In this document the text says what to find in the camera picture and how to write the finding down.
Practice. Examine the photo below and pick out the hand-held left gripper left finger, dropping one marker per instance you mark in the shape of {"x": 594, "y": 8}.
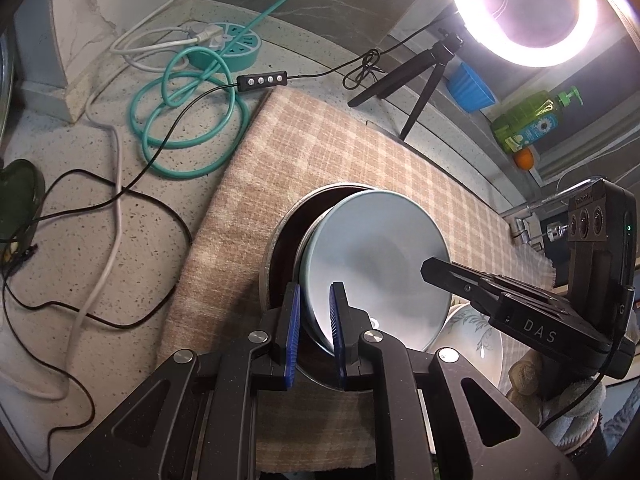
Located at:
{"x": 292, "y": 340}

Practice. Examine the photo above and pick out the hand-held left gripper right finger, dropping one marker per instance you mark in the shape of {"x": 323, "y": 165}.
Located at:
{"x": 337, "y": 340}

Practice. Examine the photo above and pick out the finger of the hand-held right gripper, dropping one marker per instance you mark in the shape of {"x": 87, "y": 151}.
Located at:
{"x": 460, "y": 280}

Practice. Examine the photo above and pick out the large white leaf-print plate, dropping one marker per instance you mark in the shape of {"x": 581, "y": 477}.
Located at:
{"x": 475, "y": 347}

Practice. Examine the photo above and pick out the pale blue bowl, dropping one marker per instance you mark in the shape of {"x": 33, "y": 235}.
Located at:
{"x": 370, "y": 250}

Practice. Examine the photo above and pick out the dark metal bowl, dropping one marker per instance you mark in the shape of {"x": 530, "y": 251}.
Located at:
{"x": 287, "y": 240}

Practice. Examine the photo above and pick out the person's right hand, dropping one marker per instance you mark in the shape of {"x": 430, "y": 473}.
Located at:
{"x": 565, "y": 410}

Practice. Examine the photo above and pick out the chrome faucet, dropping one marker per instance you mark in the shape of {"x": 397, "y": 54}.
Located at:
{"x": 522, "y": 227}

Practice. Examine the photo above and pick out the orange fruit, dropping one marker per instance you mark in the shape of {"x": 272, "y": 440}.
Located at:
{"x": 525, "y": 159}

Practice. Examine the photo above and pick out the green dish soap bottle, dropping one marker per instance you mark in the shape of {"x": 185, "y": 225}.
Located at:
{"x": 525, "y": 120}

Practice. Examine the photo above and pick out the blue ribbed cup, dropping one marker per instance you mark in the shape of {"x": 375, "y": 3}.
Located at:
{"x": 470, "y": 90}

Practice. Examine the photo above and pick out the beige checked cloth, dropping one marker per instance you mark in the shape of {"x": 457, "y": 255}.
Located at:
{"x": 310, "y": 150}

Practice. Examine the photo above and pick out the black mini tripod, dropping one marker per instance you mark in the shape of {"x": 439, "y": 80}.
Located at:
{"x": 447, "y": 44}

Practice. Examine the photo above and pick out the teal round power strip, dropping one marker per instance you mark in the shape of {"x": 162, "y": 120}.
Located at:
{"x": 240, "y": 45}

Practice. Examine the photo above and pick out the dark green dish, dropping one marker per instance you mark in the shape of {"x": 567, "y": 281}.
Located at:
{"x": 20, "y": 195}

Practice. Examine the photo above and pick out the glass pot lid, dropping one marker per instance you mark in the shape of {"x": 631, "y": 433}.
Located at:
{"x": 5, "y": 90}

